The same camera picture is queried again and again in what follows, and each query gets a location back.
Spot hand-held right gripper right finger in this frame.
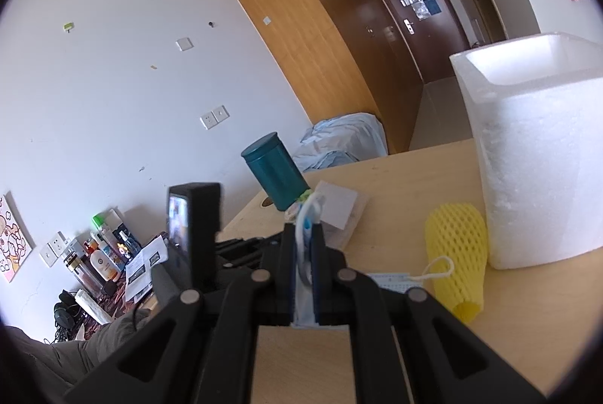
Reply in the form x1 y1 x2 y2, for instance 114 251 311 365
311 222 549 404

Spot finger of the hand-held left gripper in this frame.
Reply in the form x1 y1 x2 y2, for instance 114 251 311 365
216 235 283 256
216 256 265 279

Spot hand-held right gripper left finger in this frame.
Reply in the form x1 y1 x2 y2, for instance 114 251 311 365
63 224 297 404

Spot blue face mask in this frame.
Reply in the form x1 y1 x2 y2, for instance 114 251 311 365
365 256 455 294
285 192 347 332

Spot clear plastic packet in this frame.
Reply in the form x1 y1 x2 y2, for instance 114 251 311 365
311 179 371 250

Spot yellow foam fruit net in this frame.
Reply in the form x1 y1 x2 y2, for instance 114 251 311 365
425 204 489 324

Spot white foam box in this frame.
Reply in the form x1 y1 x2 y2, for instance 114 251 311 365
449 32 603 270

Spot printed paper sheets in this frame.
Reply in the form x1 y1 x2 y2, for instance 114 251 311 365
123 237 169 297

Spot teal metal canister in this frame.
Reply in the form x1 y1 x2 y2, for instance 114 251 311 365
240 132 312 213

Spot group of toiletry bottles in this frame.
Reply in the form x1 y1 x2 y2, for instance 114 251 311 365
63 208 142 298

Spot white paper roll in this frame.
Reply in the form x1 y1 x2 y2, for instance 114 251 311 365
75 289 115 324

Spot blue plastic covered bundle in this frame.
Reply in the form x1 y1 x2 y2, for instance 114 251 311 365
293 112 389 173

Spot person's olive trouser leg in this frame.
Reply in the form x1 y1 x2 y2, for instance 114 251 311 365
7 307 152 386

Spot wooden wardrobe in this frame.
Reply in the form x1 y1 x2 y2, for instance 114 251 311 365
207 0 425 155

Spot brown entrance door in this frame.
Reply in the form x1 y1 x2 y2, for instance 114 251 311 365
369 0 472 84

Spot papers on door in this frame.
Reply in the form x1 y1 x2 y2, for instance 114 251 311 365
396 0 442 19

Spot white double wall socket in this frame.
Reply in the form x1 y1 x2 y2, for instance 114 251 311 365
200 105 230 130

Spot black headphones and cables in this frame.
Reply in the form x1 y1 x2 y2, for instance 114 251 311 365
53 290 88 332

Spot cartoon wall poster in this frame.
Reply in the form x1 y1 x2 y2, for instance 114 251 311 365
0 192 36 285

